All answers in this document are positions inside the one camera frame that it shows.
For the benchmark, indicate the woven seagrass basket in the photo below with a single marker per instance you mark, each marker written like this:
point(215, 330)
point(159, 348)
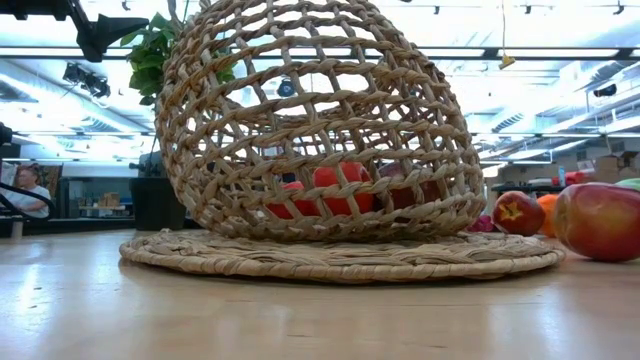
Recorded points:
point(320, 120)

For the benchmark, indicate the yellow hanging power plug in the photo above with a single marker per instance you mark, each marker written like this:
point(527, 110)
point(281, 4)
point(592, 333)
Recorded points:
point(506, 62)

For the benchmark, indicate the brown storage shelf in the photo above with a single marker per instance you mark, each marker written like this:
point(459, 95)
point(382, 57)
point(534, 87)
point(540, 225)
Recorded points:
point(105, 202)

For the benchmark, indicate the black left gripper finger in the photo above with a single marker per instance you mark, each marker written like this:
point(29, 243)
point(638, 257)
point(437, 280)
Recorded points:
point(117, 27)

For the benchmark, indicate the orange bell pepper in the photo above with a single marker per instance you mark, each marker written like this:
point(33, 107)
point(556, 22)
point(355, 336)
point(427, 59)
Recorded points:
point(548, 215)

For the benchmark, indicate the small red fruit yellow core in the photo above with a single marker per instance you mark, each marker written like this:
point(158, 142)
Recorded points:
point(517, 215)

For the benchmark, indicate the round woven placemat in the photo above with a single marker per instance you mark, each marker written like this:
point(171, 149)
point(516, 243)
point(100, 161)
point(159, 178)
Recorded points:
point(325, 265)

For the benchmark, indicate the red orange mango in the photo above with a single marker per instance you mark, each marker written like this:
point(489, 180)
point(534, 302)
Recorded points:
point(597, 222)

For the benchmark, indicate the red container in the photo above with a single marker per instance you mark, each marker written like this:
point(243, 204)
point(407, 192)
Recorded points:
point(575, 178)

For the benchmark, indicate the green apple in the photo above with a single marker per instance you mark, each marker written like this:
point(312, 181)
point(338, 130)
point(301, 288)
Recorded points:
point(631, 184)

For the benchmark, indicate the green potted plant black pot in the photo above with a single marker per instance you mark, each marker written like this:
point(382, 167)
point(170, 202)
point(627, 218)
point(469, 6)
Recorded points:
point(147, 60)

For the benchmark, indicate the cardboard boxes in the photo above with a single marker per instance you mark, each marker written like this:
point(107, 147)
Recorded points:
point(615, 170)

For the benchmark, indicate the red tomato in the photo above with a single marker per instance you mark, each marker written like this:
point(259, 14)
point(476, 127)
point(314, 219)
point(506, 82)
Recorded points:
point(332, 176)

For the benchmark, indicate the black ceiling track light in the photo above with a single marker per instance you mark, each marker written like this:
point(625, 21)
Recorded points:
point(85, 80)

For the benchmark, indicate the dark red apple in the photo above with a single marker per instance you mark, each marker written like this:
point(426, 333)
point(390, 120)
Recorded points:
point(405, 197)

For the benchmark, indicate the black ceiling camera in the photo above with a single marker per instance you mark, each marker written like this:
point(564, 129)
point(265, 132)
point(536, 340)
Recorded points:
point(605, 91)

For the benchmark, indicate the purple grape bunch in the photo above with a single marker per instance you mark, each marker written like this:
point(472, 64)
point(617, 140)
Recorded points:
point(482, 225)

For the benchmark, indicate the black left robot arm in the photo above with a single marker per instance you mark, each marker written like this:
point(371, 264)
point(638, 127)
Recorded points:
point(30, 7)

